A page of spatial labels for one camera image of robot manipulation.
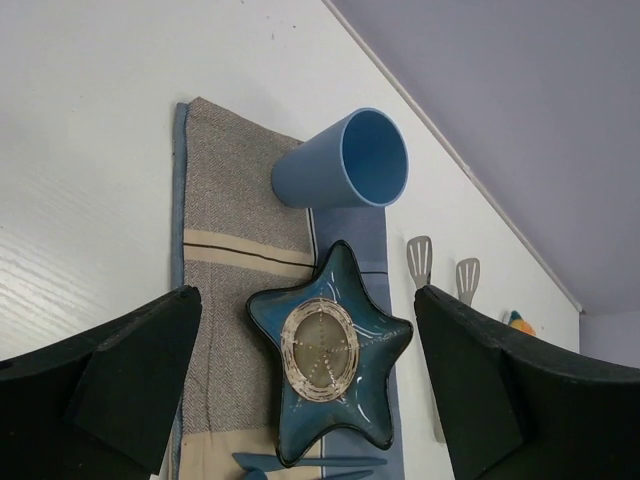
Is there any orange croissant bread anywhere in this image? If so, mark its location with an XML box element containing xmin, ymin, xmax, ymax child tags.
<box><xmin>508</xmin><ymin>310</ymin><xmax>536</xmax><ymax>336</ymax></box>

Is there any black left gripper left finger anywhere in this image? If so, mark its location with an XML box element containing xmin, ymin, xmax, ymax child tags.
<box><xmin>1</xmin><ymin>286</ymin><xmax>202</xmax><ymax>479</ymax></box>

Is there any blue plastic cup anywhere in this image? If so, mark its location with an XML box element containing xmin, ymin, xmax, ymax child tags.
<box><xmin>271</xmin><ymin>108</ymin><xmax>409</xmax><ymax>209</ymax></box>

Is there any metal tong arm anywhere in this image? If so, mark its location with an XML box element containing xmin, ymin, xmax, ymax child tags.
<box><xmin>456</xmin><ymin>257</ymin><xmax>480</xmax><ymax>306</ymax></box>
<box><xmin>406</xmin><ymin>235</ymin><xmax>446</xmax><ymax>444</ymax></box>

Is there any blue and beige placemat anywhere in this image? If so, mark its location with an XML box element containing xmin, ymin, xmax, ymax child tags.
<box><xmin>169</xmin><ymin>98</ymin><xmax>391</xmax><ymax>479</ymax></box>

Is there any blue starfish-shaped plate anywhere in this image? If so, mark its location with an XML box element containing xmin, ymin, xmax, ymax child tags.
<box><xmin>246</xmin><ymin>240</ymin><xmax>414</xmax><ymax>468</ymax></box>

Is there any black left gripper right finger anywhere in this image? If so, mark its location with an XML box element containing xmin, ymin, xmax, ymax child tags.
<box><xmin>414</xmin><ymin>285</ymin><xmax>639</xmax><ymax>479</ymax></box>

